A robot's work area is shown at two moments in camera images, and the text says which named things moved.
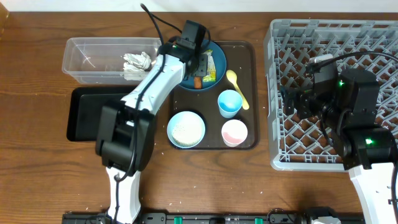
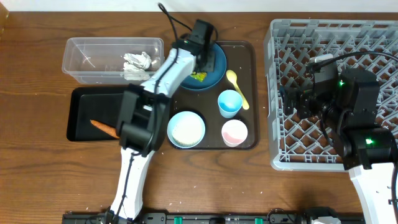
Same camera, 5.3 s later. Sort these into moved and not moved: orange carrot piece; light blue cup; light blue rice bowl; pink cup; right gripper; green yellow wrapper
Moved: orange carrot piece; green yellow wrapper
Not moved: light blue cup; right gripper; pink cup; light blue rice bowl
